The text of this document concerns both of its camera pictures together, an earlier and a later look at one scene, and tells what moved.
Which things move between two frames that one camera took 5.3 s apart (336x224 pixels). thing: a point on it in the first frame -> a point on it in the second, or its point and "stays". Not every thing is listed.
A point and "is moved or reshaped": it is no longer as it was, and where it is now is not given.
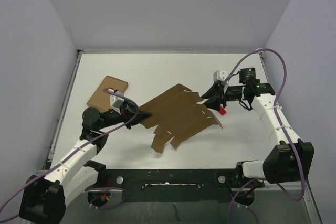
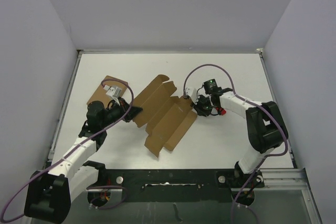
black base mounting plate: [116, 186] stays
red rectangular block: [222, 110] stays
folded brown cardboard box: [101, 99] stays
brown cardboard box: [175, 113] is moved or reshaped
